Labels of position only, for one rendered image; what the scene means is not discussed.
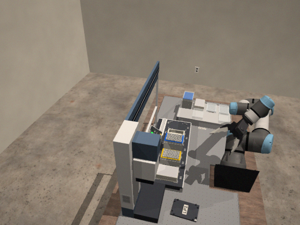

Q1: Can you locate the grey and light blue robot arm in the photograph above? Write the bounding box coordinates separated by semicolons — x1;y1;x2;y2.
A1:
220;96;275;169

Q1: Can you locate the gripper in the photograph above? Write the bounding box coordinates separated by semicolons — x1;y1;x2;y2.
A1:
210;115;253;155

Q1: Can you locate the yellow tip rack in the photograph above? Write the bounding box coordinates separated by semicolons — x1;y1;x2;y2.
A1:
160;148;181;167

